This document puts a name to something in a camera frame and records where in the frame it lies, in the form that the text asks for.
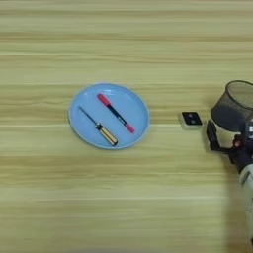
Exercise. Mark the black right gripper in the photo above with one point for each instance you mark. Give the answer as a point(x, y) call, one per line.
point(242, 154)

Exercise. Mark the small white black square box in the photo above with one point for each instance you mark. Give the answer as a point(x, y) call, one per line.
point(191, 119)

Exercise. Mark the black mesh pen cup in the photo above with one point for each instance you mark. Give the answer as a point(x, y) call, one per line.
point(232, 112)

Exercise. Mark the red black marker pen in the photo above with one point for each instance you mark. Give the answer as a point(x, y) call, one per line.
point(115, 112)

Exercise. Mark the blue round plate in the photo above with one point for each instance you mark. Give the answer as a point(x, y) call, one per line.
point(131, 108)

